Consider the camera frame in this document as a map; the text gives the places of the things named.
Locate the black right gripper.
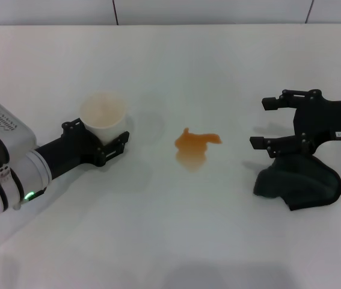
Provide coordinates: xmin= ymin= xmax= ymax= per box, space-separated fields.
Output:
xmin=249 ymin=89 xmax=341 ymax=159

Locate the white paper cup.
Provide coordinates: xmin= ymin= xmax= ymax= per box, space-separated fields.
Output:
xmin=79 ymin=92 xmax=128 ymax=144

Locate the dark blue rag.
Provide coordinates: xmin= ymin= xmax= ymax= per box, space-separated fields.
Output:
xmin=253 ymin=156 xmax=341 ymax=211

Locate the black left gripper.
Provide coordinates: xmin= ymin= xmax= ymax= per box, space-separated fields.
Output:
xmin=34 ymin=118 xmax=131 ymax=181

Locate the brown water stain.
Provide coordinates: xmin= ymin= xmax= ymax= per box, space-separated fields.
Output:
xmin=174 ymin=128 xmax=223 ymax=174

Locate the grey left wrist camera housing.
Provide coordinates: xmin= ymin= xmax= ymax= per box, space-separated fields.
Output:
xmin=0 ymin=98 xmax=37 ymax=165

